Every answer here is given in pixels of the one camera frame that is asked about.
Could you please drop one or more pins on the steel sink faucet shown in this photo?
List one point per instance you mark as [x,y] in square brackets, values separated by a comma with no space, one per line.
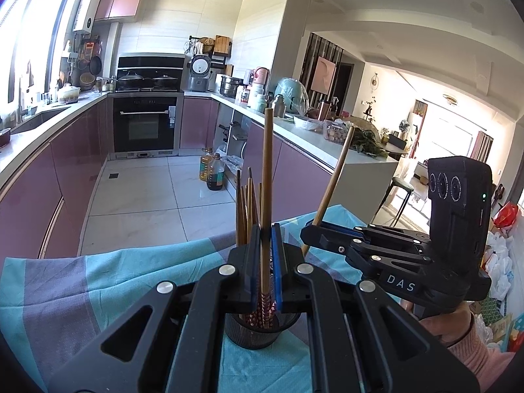
[19,102]

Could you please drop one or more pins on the black lidded wok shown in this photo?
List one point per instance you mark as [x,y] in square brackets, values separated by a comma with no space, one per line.
[130,81]
[165,82]

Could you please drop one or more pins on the black bar stool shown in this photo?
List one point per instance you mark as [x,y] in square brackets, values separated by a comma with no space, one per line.
[399,184]

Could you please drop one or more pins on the white plastic bags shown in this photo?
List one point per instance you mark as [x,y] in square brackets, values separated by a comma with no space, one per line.
[499,266]

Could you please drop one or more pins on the clear egg container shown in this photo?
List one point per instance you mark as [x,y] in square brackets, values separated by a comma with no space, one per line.
[336,134]

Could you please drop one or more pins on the black built-in oven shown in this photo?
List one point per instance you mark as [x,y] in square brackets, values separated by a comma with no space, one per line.
[143,127]

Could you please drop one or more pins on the white bowl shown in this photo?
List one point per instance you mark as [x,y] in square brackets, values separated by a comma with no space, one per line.
[308,123]

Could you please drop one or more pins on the kitchen window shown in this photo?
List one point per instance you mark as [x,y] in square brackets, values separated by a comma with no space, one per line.
[28,20]

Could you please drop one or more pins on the white wall water heater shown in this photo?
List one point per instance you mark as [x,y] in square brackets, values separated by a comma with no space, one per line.
[86,8]

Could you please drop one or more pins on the yellow cooking oil bottle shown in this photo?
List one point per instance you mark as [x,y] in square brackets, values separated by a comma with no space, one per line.
[206,166]

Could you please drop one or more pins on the bunch of wooden chopsticks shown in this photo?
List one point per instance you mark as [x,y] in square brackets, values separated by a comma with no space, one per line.
[249,213]

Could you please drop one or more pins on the white casserole pot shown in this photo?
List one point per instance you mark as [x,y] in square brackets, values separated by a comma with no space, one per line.
[68,94]

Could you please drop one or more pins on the mint green air fryer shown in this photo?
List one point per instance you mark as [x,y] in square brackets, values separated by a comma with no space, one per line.
[292,96]

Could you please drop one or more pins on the pink kettle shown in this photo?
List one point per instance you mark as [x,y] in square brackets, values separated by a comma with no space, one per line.
[262,77]

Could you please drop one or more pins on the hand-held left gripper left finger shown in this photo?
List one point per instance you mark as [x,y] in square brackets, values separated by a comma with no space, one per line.
[256,270]

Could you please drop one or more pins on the steel thermos bottle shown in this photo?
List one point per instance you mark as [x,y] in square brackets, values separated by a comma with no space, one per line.
[278,106]

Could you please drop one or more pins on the red-ended wooden chopstick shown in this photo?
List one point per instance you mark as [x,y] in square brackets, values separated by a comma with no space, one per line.
[333,178]
[268,163]

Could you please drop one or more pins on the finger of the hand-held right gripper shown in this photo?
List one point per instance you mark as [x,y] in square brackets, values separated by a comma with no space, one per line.
[393,237]
[368,258]

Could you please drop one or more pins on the green leafy vegetables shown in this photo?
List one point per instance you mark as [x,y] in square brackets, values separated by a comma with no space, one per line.
[370,145]

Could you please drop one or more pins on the framed wall picture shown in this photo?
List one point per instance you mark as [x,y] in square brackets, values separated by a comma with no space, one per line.
[323,74]

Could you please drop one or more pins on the teal and grey tablecloth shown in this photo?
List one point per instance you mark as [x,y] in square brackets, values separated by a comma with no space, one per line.
[102,278]

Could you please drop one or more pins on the black range hood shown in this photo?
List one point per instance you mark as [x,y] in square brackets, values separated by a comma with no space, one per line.
[149,62]

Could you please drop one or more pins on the steel stockpot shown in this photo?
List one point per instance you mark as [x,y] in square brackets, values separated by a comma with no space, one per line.
[230,86]

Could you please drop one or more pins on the white rice cooker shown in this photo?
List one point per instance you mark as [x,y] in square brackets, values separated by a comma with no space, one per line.
[198,71]

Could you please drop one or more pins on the person's right hand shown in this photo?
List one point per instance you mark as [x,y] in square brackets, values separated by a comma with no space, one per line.
[444,325]

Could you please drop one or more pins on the wall clock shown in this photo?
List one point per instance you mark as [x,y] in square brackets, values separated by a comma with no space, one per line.
[374,82]

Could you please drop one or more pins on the hanging black frying pan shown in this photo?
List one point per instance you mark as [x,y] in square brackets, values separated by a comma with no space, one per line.
[95,65]

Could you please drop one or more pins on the wooden cutting board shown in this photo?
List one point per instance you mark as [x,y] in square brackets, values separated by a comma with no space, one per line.
[222,45]

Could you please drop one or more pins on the dark red bowl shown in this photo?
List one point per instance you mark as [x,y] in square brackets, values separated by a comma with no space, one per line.
[5,138]

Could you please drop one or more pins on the purple sink counter cabinets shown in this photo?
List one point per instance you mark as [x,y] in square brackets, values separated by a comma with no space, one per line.
[61,163]

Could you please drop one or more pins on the red plastic bag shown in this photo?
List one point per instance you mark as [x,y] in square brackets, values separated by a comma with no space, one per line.
[507,216]

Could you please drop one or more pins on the black mesh utensil holder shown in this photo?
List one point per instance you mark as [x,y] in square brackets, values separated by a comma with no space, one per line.
[245,335]

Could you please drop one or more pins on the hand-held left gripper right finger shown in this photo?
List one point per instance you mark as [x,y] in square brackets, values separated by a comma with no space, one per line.
[278,270]

